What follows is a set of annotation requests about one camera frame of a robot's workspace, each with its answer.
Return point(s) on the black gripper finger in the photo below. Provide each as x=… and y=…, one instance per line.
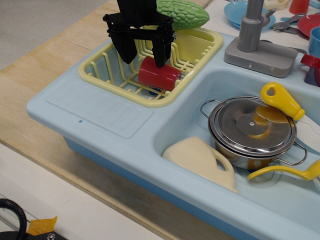
x=125, y=47
x=161, y=49

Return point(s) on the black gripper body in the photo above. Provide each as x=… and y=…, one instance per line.
x=139, y=19

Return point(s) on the red plastic cup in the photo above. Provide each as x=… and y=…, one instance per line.
x=162, y=78

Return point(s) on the orange plastic cup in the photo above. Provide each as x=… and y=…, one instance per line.
x=299, y=6

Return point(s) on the blue plastic cup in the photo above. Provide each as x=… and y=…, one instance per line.
x=314, y=42

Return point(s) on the yellow dish rack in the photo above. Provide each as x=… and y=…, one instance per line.
x=190, y=52

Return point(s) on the green bitter gourd toy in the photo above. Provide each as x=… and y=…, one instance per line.
x=185, y=14

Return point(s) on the blue plastic plate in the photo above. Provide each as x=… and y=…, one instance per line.
x=235, y=10

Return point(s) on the grey toy faucet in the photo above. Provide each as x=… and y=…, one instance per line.
x=250, y=52

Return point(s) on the light blue toy sink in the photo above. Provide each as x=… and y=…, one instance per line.
x=161, y=140

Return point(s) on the cream plastic jug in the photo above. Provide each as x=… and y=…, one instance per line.
x=195, y=155

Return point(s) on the cream toy item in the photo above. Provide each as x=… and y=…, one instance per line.
x=275, y=4

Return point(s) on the grey plastic fork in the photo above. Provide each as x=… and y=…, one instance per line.
x=286, y=24

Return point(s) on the steel pot with lid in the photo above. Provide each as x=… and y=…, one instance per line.
x=251, y=134

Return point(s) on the wooden board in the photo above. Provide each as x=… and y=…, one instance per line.
x=40, y=40

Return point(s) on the red plastic plate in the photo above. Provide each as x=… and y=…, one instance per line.
x=308, y=22

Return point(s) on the red pot in corner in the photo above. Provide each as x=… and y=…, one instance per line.
x=313, y=75

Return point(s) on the yellow plastic ladle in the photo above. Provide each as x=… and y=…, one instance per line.
x=312, y=172

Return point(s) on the yellow tape piece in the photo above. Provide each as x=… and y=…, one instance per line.
x=41, y=226

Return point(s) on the black device base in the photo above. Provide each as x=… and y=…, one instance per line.
x=13, y=235

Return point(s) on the yellow handled toy knife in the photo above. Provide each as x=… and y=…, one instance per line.
x=277, y=96

